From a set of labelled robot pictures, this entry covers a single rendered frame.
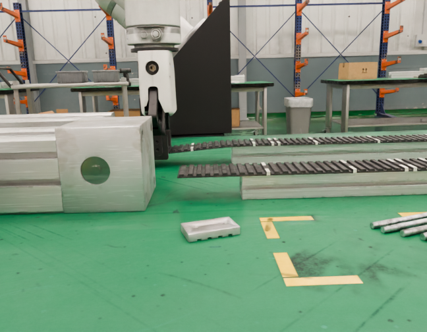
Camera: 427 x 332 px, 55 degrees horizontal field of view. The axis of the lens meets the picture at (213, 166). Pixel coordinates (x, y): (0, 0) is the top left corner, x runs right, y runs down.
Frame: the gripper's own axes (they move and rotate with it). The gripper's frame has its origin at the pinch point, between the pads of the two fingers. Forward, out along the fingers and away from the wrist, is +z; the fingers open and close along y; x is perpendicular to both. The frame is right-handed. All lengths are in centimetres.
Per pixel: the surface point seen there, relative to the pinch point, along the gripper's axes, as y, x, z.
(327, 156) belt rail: -2.0, -27.4, 2.3
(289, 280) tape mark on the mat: -40.3, -13.6, 3.2
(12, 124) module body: -5.0, 21.5, -4.6
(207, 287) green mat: -40.9, -7.6, 3.2
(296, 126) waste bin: 473, -125, 62
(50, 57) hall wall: 743, 287, -46
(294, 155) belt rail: -2.0, -22.0, 2.0
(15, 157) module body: -22.9, 13.1, -3.0
